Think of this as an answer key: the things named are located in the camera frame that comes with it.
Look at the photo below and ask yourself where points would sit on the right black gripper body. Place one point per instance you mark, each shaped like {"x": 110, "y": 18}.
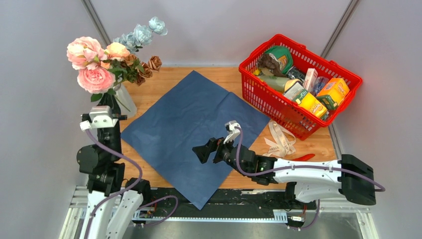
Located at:
{"x": 223, "y": 153}

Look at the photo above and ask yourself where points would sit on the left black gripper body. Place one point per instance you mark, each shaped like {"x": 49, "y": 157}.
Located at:
{"x": 113, "y": 138}

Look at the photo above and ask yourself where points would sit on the blue wrapping paper sheet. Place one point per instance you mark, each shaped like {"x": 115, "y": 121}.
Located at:
{"x": 191, "y": 113}

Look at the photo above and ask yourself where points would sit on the blue pink flower stem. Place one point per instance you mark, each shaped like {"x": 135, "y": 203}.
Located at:
{"x": 138, "y": 71}

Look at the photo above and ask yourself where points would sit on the cream ribbon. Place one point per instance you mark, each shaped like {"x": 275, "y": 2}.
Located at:
{"x": 283, "y": 141}

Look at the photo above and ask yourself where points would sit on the pink rose flower stem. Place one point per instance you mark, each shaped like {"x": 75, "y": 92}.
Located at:
{"x": 114, "y": 51}

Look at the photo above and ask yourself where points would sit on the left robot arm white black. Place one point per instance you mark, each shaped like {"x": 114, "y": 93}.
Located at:
{"x": 110, "y": 208}

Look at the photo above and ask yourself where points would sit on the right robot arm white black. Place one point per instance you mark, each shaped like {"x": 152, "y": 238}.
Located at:
{"x": 347, "y": 177}

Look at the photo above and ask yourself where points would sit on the white ribbed vase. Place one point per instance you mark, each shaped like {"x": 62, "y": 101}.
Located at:
{"x": 125, "y": 101}

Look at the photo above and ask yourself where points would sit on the red shopping basket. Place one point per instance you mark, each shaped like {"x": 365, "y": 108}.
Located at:
{"x": 298, "y": 89}

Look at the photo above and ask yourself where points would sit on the toy carrot with leaves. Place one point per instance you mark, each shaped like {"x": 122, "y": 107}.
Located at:
{"x": 305, "y": 157}

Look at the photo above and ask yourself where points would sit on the olive green bottle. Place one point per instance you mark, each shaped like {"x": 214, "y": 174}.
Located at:
{"x": 280, "y": 84}

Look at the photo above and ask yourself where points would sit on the yellow green box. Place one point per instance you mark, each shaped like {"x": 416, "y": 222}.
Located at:
{"x": 307, "y": 101}

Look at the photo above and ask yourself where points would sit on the brown crumpled bag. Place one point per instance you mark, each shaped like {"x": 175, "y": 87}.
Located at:
{"x": 269, "y": 65}

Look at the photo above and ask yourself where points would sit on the dark foil packet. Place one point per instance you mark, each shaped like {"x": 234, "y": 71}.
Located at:
{"x": 295, "y": 73}

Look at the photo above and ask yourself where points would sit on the green snack bag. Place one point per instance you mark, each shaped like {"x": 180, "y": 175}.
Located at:
{"x": 283, "y": 54}

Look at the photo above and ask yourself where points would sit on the pink white box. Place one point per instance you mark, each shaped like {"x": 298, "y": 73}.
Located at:
{"x": 310, "y": 79}

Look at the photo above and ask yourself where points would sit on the clear plastic bottle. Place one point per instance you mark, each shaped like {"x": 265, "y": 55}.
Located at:
{"x": 320, "y": 82}

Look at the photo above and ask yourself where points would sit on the orange box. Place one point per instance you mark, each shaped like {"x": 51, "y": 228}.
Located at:
{"x": 333, "y": 93}

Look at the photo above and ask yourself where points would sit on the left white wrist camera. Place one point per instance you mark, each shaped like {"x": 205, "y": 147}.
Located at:
{"x": 98, "y": 117}

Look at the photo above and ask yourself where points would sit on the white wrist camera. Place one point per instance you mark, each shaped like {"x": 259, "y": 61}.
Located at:
{"x": 98, "y": 117}
{"x": 233, "y": 131}

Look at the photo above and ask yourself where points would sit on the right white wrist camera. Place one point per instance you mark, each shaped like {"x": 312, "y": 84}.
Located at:
{"x": 233, "y": 131}

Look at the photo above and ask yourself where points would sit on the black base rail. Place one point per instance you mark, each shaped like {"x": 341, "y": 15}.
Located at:
{"x": 235, "y": 205}

